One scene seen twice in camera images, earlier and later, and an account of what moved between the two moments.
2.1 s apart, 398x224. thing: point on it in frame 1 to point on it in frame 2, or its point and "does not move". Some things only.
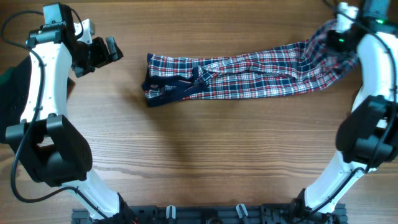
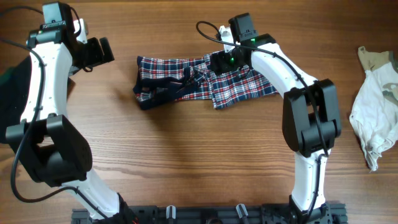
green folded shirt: [5, 75] does not move
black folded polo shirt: [13, 95] does not move
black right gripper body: [336, 41] to [226, 61]
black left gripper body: [91, 55] does not move
